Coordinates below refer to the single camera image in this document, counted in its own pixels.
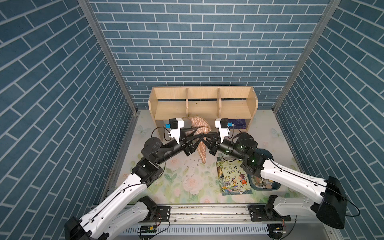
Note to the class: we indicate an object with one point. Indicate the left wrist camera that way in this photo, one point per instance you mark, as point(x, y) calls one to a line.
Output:
point(174, 128)

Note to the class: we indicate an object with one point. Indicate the left circuit board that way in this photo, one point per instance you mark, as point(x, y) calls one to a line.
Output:
point(147, 230)

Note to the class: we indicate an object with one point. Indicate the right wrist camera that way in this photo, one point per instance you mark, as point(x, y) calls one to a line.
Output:
point(223, 125)

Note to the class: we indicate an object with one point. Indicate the right circuit board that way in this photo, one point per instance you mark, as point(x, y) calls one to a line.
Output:
point(276, 229)

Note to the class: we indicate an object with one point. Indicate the light wooden bookshelf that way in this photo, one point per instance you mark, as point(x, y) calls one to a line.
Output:
point(209, 103)

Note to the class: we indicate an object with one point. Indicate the teal tray of items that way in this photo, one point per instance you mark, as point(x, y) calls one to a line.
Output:
point(261, 184)

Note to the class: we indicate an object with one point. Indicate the circuit board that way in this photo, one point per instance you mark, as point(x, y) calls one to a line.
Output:
point(147, 230)
point(276, 229)

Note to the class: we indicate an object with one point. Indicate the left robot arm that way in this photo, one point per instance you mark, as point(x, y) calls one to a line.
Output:
point(109, 219)

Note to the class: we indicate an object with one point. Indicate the children's picture book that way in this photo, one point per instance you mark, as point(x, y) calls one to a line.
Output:
point(232, 178)

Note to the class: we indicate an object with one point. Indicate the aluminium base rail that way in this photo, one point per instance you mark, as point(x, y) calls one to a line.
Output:
point(233, 214)

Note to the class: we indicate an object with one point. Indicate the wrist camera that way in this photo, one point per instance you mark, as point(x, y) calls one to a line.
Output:
point(174, 128)
point(223, 125)

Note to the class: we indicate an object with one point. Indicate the dark blue book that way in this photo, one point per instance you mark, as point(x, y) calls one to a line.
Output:
point(239, 124)

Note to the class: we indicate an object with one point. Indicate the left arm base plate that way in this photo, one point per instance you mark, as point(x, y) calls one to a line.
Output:
point(160, 214)

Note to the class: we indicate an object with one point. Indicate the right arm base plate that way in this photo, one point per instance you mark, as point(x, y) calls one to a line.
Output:
point(260, 213)

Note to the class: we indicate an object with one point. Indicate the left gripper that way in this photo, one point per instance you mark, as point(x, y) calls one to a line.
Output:
point(184, 144)

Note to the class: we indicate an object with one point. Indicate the floral table mat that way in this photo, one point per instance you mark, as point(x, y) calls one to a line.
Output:
point(187, 180)

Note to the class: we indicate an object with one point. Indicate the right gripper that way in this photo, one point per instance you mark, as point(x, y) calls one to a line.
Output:
point(214, 145)

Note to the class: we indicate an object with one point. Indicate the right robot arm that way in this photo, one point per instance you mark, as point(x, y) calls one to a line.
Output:
point(327, 197)

